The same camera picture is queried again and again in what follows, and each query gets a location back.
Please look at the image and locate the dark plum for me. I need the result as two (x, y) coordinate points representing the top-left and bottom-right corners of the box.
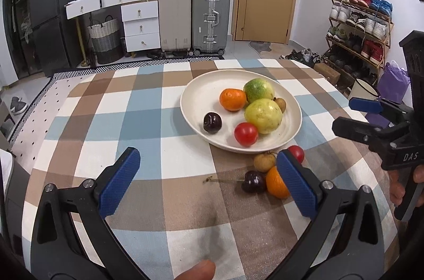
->
(203, 112), (222, 134)

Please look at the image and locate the white dotted mat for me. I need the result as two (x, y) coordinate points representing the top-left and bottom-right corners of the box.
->
(8, 73), (100, 158)

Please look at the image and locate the checked tablecloth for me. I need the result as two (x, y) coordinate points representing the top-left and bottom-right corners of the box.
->
(21, 59), (400, 280)

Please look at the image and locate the orange mandarin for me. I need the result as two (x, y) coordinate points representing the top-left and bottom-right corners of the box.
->
(219, 88), (247, 112)
(266, 166), (291, 199)

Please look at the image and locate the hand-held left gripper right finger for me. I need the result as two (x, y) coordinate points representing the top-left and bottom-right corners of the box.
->
(276, 149), (396, 280)

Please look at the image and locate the beige suitcase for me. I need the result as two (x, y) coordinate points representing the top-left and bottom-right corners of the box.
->
(156, 0), (193, 56)

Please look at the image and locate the dark glass cabinet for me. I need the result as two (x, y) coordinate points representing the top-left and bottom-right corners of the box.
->
(0, 0), (37, 82)

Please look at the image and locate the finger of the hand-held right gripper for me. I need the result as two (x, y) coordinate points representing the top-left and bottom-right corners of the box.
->
(332, 117), (398, 153)
(348, 97), (414, 126)

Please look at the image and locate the cream round plate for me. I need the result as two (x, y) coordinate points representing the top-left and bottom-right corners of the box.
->
(180, 70), (303, 154)

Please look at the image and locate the silver suitcase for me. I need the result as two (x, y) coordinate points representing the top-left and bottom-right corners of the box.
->
(191, 0), (231, 56)

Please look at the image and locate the purple plastic bag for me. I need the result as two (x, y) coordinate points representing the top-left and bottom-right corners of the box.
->
(366, 61), (411, 128)

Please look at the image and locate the person's right hand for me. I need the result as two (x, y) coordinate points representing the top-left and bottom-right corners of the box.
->
(388, 164), (424, 208)

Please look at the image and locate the woven laundry basket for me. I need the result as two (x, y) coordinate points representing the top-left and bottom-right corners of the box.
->
(87, 15), (124, 65)

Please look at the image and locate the black refrigerator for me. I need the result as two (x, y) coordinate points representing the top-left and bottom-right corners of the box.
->
(27, 0), (83, 68)

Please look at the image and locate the red cherry tomato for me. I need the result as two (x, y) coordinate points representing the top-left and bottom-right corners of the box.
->
(288, 145), (305, 165)
(234, 122), (259, 147)

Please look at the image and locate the grey door mat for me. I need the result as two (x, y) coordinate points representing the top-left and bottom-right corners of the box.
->
(248, 41), (273, 53)

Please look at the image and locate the white bucket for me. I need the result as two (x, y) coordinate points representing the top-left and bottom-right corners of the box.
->
(348, 79), (379, 105)

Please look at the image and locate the white desk with drawers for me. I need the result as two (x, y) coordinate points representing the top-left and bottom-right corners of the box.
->
(65, 0), (162, 53)

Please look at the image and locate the small brown cardboard box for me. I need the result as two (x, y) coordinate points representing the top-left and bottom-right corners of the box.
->
(313, 62), (341, 85)

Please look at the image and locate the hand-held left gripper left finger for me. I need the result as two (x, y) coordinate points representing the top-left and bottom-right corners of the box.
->
(31, 147), (149, 280)

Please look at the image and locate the group of assorted shoes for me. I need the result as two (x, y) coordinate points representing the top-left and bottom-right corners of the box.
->
(280, 0), (395, 88)

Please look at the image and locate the dark red cherry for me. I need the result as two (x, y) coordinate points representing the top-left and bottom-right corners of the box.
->
(202, 170), (266, 194)

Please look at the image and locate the wooden shoe rack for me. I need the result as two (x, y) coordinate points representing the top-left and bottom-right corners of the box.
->
(325, 0), (395, 82)

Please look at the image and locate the person's left hand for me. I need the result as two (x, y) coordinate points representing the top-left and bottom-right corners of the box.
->
(174, 259), (217, 280)

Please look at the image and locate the wooden broom handle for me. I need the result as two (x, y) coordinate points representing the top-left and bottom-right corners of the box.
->
(76, 17), (88, 66)

